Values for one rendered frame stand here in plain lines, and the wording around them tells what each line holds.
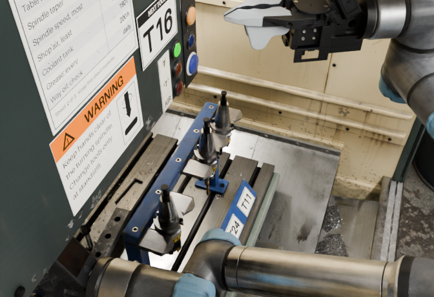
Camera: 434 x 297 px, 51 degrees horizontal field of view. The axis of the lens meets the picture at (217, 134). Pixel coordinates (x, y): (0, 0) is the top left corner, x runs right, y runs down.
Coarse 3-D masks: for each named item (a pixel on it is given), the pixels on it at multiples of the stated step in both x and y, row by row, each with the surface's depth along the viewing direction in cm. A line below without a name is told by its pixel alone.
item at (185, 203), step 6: (174, 192) 104; (174, 198) 103; (180, 198) 103; (186, 198) 103; (192, 198) 103; (174, 204) 102; (180, 204) 102; (186, 204) 102; (192, 204) 102; (180, 210) 101; (186, 210) 101
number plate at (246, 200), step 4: (244, 188) 139; (244, 192) 139; (248, 192) 140; (240, 196) 137; (244, 196) 138; (248, 196) 139; (252, 196) 141; (240, 200) 136; (244, 200) 138; (248, 200) 139; (252, 200) 140; (240, 204) 136; (244, 204) 137; (248, 204) 138; (252, 204) 140; (240, 208) 135; (244, 208) 136; (248, 208) 138; (244, 212) 136; (248, 212) 137
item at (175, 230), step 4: (156, 212) 99; (180, 212) 99; (180, 216) 98; (156, 220) 98; (180, 220) 99; (156, 224) 97; (176, 224) 97; (180, 224) 100; (156, 228) 97; (160, 228) 96; (164, 228) 96; (168, 228) 96; (172, 228) 96; (176, 228) 96; (164, 232) 96; (168, 232) 96; (172, 232) 97; (176, 232) 97
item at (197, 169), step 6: (186, 162) 111; (192, 162) 111; (198, 162) 111; (186, 168) 110; (192, 168) 110; (198, 168) 110; (204, 168) 110; (210, 168) 110; (186, 174) 109; (192, 174) 108; (198, 174) 108; (204, 174) 108; (210, 174) 109
